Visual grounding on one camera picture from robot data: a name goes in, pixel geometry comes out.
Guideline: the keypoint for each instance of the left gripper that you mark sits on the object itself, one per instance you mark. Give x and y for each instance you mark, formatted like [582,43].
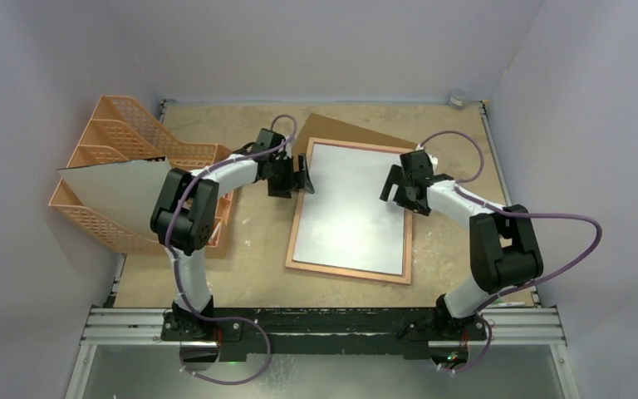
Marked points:
[295,180]

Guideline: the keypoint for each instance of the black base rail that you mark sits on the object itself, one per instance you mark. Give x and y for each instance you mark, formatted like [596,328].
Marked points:
[412,333]

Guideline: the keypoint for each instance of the orange plastic file organizer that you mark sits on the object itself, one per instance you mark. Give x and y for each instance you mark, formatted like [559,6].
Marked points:
[120,129]

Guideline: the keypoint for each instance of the brown cardboard backing board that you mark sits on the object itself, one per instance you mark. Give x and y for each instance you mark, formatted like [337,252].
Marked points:
[323,127]

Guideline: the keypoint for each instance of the small clear jar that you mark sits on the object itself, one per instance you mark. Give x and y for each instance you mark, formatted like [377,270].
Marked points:
[458,98]

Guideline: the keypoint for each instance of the white sheet in organizer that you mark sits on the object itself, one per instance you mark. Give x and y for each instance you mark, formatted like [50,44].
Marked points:
[125,192]

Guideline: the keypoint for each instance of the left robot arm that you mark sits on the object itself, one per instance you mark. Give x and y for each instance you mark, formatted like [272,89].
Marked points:
[184,220]

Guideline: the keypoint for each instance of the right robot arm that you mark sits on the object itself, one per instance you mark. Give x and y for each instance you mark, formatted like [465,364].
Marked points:
[503,247]

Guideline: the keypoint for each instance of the ocean cliff photo print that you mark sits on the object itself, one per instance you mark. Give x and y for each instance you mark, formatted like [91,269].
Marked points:
[352,209]

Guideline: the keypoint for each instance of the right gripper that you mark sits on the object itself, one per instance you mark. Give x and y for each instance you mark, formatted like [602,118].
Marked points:
[402,190]

